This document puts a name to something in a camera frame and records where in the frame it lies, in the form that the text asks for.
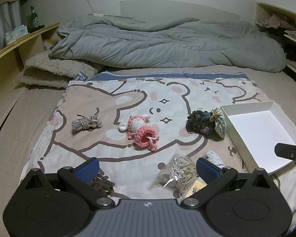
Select white yarn ball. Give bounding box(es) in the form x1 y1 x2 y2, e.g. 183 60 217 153
203 150 225 169

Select dark clothes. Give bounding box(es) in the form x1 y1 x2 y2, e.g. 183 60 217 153
284 43 296 62

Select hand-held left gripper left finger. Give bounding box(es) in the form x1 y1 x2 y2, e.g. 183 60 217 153
20 157 115 209

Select beige fuzzy blanket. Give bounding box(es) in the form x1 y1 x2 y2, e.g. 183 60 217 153
16 33 101 89

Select pink clothes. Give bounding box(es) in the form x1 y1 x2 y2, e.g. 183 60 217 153
257 13 296 30

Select printed bear cloth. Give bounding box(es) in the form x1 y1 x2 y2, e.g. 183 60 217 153
20 71 296 228

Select grey curtain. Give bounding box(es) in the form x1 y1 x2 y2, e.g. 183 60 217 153
0 0 21 55

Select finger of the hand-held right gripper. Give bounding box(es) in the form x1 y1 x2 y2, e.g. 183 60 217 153
274 142 296 159

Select dark crochet scrunchie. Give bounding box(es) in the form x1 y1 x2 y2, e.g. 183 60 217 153
186 109 216 136

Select white headboard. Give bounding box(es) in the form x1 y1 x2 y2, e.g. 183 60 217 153
120 0 241 21

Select tan bed sheet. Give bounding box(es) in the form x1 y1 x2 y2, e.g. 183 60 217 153
0 64 296 237

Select floral drawstring pouch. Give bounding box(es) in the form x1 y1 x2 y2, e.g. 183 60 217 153
210 107 227 139

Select wooden shelf with bottle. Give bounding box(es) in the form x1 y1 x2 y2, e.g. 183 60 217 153
0 22 60 149

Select tissue box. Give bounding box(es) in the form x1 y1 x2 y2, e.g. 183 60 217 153
5 25 28 45

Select grey duvet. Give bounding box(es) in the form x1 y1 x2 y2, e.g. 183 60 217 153
49 15 287 73

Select plastic bag of twine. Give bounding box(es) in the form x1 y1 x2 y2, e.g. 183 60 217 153
157 154 199 198

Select wooden shelf with clothes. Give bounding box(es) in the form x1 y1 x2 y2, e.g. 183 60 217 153
255 1 296 89

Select green glass bottle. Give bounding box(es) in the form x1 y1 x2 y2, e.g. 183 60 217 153
30 6 40 32

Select pink crochet doll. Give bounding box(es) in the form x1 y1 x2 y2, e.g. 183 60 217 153
118 114 161 152

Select grey yarn bundle with ring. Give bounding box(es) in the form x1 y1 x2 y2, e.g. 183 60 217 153
71 114 103 132

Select white cardboard box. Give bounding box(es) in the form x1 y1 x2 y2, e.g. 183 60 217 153
220 101 296 174

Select yellow card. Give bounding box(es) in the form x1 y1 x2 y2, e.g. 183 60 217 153
185 180 208 198

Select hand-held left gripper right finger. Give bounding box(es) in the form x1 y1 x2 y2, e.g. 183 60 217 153
181 157 279 209

